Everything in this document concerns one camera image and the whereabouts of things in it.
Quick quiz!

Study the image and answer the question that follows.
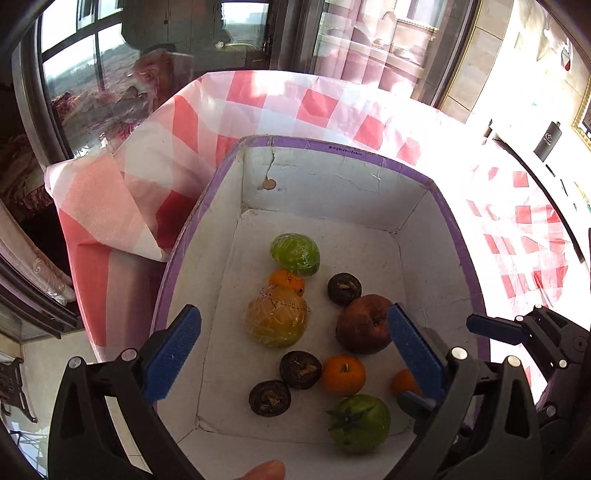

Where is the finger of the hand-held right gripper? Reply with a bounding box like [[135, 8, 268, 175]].
[[466, 305, 579, 371], [397, 391, 437, 435]]

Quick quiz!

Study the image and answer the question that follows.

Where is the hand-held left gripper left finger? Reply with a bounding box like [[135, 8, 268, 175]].
[[48, 304, 204, 480]]

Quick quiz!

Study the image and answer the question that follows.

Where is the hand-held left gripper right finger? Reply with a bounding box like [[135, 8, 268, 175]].
[[385, 302, 541, 480]]

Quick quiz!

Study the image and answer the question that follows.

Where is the brown rotten apple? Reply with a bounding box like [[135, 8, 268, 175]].
[[335, 294, 393, 355]]

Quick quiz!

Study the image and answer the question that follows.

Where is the dark mangosteen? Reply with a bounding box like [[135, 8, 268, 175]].
[[328, 272, 362, 306], [279, 351, 322, 390], [249, 380, 292, 417]]

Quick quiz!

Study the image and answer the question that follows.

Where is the yellow plastic-wrapped apple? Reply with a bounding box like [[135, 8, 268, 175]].
[[246, 285, 309, 348]]

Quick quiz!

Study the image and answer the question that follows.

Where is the white cardboard box purple rim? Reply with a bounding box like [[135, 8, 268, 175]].
[[151, 135, 489, 480]]

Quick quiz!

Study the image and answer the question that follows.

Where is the green plastic-wrapped apple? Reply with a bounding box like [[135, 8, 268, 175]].
[[270, 233, 321, 278]]

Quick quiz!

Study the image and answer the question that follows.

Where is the green tomato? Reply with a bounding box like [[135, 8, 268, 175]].
[[327, 394, 391, 453]]

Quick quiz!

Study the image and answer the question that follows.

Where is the small orange tangerine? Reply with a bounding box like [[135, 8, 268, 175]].
[[269, 269, 305, 296]]

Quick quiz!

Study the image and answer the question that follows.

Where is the black metal stand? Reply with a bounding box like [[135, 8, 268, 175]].
[[0, 357, 38, 424]]

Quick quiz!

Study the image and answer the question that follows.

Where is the red white checkered tablecloth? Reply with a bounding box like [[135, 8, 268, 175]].
[[45, 70, 583, 402]]

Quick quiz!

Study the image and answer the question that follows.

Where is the wooden cabinet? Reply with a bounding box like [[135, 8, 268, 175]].
[[390, 16, 439, 70]]

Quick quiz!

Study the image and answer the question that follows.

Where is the pink checkered curtain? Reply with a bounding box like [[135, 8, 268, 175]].
[[318, 0, 462, 100]]

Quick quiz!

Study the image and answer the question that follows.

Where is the gold picture frame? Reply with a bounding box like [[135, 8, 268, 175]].
[[571, 76, 591, 151]]

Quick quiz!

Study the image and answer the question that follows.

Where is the glass window dark frame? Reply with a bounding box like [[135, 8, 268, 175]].
[[14, 0, 287, 162]]

